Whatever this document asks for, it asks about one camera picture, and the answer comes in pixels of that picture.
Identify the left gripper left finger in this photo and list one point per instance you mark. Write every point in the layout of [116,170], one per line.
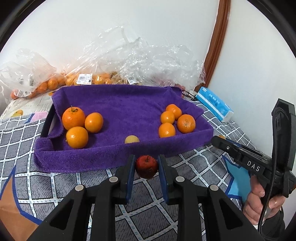
[96,205]

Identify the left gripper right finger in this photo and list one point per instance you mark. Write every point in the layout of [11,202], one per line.
[203,207]

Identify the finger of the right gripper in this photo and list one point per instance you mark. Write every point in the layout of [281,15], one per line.
[223,137]
[254,161]

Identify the smooth orange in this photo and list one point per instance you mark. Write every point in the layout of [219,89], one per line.
[186,123]
[77,137]

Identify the bumpy orange tangerine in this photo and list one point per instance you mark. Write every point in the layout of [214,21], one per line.
[175,110]

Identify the small orange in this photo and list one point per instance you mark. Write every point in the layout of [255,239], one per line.
[167,117]
[166,130]

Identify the small red apple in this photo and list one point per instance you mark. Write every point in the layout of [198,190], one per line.
[146,166]

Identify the small yellow-green fruit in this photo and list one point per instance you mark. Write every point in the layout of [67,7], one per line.
[131,139]

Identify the oval orange kumquat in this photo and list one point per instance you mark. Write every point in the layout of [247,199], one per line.
[94,122]

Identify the orange tangerine with stem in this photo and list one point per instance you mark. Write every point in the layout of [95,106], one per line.
[72,117]

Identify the clear bag red fruits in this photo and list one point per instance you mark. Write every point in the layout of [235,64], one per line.
[165,66]

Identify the person's right hand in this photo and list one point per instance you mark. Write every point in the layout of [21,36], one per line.
[253,205]

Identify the blue tissue pack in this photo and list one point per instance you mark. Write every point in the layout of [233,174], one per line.
[216,105]

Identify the purple towel covered tray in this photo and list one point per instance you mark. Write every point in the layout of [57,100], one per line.
[126,110]

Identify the fruit printed carton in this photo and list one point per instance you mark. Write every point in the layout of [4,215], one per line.
[37,104]

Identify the clear bag of kumquats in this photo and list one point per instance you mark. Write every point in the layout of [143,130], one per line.
[107,59]

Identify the clear bag of oranges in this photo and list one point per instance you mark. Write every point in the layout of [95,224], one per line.
[30,75]

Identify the brown wooden door frame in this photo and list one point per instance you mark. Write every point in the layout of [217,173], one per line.
[216,42]

